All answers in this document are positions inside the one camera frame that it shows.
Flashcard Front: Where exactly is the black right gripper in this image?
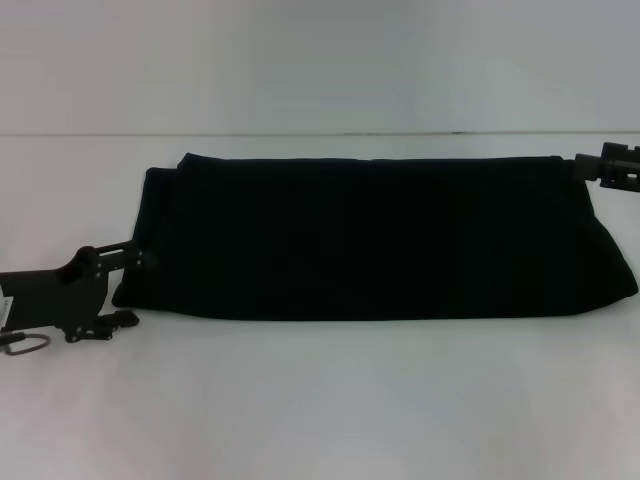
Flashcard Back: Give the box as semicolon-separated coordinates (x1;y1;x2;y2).
574;141;640;194

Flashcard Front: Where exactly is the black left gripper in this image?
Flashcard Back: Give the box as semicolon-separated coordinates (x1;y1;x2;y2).
0;239;160;345

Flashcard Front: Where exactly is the black shirt with FREE print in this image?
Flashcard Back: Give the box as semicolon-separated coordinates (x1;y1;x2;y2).
110;152;640;321

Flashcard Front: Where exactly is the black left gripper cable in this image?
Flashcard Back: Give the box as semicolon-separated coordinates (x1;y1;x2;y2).
0;331;53;358

